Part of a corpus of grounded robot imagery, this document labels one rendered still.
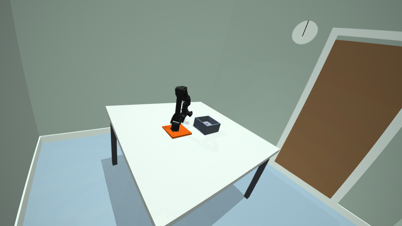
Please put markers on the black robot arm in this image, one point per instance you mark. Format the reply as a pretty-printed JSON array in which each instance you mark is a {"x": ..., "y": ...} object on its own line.
[{"x": 182, "y": 95}]

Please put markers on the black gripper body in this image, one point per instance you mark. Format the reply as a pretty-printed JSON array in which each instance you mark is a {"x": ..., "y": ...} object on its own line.
[{"x": 183, "y": 113}]

